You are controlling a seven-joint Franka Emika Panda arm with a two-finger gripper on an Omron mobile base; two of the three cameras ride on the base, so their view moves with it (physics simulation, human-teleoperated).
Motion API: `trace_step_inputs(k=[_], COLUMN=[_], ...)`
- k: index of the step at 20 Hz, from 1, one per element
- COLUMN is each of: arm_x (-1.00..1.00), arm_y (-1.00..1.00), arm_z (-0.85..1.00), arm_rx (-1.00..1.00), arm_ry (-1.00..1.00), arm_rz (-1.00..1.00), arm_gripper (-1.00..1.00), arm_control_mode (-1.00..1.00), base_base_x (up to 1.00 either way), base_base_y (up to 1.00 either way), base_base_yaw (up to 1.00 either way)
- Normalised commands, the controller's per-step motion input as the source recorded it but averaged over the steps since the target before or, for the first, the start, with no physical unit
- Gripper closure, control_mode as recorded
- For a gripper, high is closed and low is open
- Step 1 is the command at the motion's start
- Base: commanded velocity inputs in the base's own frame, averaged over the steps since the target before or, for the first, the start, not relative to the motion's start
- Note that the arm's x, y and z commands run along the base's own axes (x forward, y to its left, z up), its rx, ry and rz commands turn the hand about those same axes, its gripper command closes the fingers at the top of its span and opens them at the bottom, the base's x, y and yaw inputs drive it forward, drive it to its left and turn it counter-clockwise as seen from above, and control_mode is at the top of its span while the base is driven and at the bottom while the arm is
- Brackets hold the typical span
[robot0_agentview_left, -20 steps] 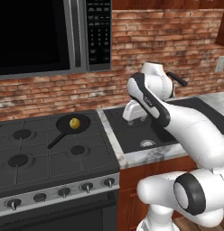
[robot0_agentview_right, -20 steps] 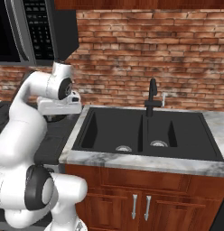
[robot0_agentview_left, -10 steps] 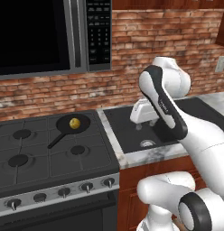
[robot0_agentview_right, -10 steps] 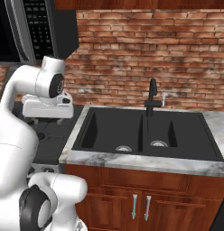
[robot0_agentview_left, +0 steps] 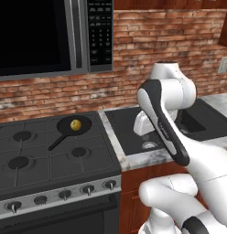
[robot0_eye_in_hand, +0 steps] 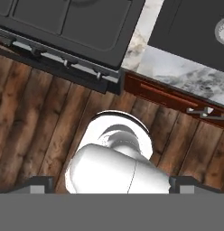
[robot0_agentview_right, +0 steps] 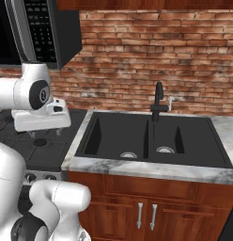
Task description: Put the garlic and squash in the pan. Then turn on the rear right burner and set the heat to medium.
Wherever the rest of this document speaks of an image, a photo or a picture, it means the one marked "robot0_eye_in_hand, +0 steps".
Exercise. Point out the silver sink drain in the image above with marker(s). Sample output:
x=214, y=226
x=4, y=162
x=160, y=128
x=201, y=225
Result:
x=222, y=31

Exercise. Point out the white rounded object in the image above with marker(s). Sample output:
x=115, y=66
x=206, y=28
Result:
x=116, y=162

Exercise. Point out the black stove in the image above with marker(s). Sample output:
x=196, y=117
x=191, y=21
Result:
x=86, y=27

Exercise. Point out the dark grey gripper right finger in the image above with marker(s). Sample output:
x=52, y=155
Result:
x=180, y=184

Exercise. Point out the dark stove knob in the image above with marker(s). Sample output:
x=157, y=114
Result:
x=3, y=39
x=67, y=62
x=35, y=51
x=98, y=75

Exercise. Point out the black sink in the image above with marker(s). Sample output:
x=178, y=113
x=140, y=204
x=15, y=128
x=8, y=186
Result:
x=189, y=27

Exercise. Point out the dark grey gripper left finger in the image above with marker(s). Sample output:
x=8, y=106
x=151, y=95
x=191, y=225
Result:
x=41, y=185

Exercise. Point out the red-brown cupboard front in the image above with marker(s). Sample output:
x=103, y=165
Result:
x=165, y=94

